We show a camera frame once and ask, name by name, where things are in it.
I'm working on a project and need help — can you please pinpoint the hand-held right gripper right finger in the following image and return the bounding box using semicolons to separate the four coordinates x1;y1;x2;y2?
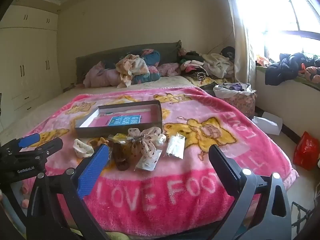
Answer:
208;144;292;240

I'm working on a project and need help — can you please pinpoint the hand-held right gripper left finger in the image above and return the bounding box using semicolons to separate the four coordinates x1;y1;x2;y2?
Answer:
26;144;110;240

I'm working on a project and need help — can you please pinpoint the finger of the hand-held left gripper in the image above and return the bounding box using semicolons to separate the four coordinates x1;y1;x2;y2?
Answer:
0;133;41;157
15;137;63;162

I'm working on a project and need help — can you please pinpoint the white hair claw clip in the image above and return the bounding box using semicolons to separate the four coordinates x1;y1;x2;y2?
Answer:
73;139;95;159

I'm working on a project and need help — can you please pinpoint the brown hair claw clip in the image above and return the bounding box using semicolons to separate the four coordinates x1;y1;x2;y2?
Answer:
112;140;132;172

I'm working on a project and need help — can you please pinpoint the shallow grey cardboard box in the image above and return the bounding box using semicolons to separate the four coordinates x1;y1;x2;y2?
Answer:
74;100;163;138

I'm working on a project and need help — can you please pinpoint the clear packet of hairpins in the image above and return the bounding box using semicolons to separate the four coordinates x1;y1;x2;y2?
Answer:
166;132;186;159

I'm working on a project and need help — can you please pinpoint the clear packet with white card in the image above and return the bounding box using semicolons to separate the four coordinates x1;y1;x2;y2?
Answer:
136;150;162;172

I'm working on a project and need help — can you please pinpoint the pink printed bear blanket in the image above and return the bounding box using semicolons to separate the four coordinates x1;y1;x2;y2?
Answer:
15;86;299;238

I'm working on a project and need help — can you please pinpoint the white box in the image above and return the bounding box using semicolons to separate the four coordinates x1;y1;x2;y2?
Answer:
252;112;283;135

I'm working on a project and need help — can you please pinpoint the floral laundry bag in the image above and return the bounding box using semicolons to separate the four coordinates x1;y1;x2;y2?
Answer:
213;82;257;117

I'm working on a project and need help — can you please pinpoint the cream wardrobe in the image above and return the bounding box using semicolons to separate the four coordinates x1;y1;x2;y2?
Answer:
0;5;63;120

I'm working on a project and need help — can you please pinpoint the red plastic bag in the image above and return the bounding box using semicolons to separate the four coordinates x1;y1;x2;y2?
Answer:
293;131;320;172

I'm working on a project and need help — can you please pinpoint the pink quilt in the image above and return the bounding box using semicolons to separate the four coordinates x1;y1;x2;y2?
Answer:
83;61;120;88

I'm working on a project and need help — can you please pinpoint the dark grey headboard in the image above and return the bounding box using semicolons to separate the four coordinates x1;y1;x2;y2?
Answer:
75;40;182;85

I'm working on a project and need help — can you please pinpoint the bed with beige sheet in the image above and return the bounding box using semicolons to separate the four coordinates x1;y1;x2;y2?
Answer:
0;76;215;140

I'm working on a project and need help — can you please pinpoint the pile of clothes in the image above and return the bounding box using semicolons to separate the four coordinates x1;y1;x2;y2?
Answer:
177;46;237;85

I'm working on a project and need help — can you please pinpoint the orange floral cloth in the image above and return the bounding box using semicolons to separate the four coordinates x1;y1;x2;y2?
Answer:
115;54;150;88

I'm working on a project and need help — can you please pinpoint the pink pillow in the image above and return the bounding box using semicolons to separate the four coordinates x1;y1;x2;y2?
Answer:
157;62;182;77

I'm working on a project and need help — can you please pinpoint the dark jacket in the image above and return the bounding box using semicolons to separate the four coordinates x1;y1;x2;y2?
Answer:
265;52;320;85

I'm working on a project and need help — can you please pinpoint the beige curtain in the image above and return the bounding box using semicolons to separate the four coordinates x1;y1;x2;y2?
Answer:
222;0;258;93

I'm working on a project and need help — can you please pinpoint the dark blue floral quilt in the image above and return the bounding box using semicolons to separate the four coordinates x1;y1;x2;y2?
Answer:
130;49;162;85

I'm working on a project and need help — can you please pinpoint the orange and black garment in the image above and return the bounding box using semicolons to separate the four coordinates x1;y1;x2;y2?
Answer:
299;64;320;83

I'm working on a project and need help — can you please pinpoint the window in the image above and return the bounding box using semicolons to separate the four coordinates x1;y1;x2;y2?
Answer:
250;0;320;58

